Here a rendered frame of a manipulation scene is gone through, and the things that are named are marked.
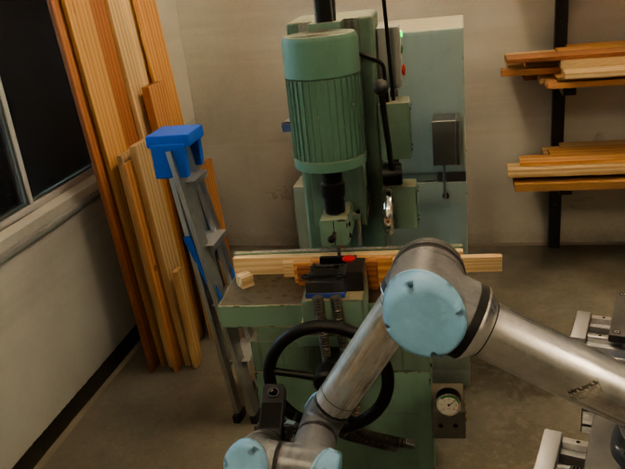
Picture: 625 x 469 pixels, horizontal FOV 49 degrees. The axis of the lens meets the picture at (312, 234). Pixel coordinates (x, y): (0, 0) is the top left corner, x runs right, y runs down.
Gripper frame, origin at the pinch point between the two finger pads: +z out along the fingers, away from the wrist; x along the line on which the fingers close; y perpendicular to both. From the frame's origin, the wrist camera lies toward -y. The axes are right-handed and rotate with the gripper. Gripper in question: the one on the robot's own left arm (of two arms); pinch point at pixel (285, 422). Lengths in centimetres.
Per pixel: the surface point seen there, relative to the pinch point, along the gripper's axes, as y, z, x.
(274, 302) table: -26.0, 13.7, -5.8
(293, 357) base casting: -12.6, 19.9, -2.4
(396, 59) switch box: -90, 26, 24
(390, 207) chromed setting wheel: -51, 26, 22
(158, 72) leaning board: -141, 151, -95
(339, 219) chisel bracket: -46.3, 14.7, 10.2
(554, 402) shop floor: 10, 131, 78
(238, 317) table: -22.5, 14.3, -15.0
